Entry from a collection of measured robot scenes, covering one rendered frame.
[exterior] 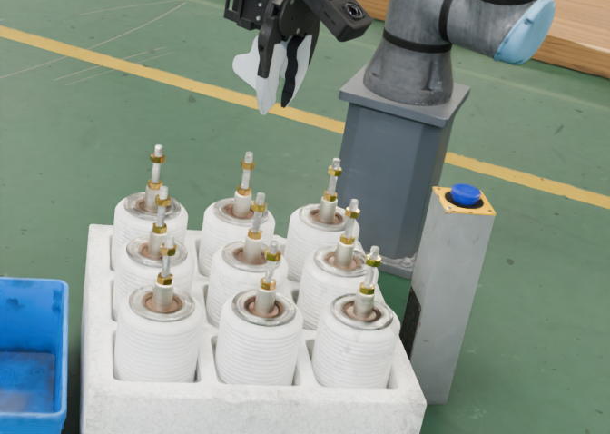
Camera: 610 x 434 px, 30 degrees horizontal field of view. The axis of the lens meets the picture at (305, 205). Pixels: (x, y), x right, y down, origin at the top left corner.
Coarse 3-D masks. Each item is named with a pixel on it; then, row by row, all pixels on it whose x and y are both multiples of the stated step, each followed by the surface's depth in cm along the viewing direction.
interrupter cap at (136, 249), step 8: (136, 240) 141; (144, 240) 141; (176, 240) 143; (128, 248) 139; (136, 248) 139; (144, 248) 140; (184, 248) 141; (128, 256) 138; (136, 256) 138; (144, 256) 138; (152, 256) 139; (176, 256) 139; (184, 256) 139; (144, 264) 136; (152, 264) 136; (160, 264) 137; (176, 264) 138
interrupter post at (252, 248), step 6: (246, 234) 141; (246, 240) 141; (252, 240) 140; (258, 240) 140; (246, 246) 141; (252, 246) 140; (258, 246) 141; (246, 252) 141; (252, 252) 141; (258, 252) 141; (246, 258) 141; (252, 258) 141; (258, 258) 142
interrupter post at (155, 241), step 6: (150, 234) 138; (156, 234) 138; (162, 234) 138; (150, 240) 138; (156, 240) 138; (162, 240) 138; (150, 246) 139; (156, 246) 138; (150, 252) 139; (156, 252) 139
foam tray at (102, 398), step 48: (96, 240) 154; (192, 240) 159; (96, 288) 144; (192, 288) 147; (288, 288) 151; (96, 336) 134; (96, 384) 126; (144, 384) 127; (192, 384) 129; (96, 432) 127; (144, 432) 128; (192, 432) 129; (240, 432) 130; (288, 432) 131; (336, 432) 133; (384, 432) 134
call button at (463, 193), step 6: (456, 186) 152; (462, 186) 152; (468, 186) 153; (450, 192) 152; (456, 192) 151; (462, 192) 151; (468, 192) 151; (474, 192) 151; (480, 192) 152; (456, 198) 151; (462, 198) 150; (468, 198) 150; (474, 198) 150; (468, 204) 151
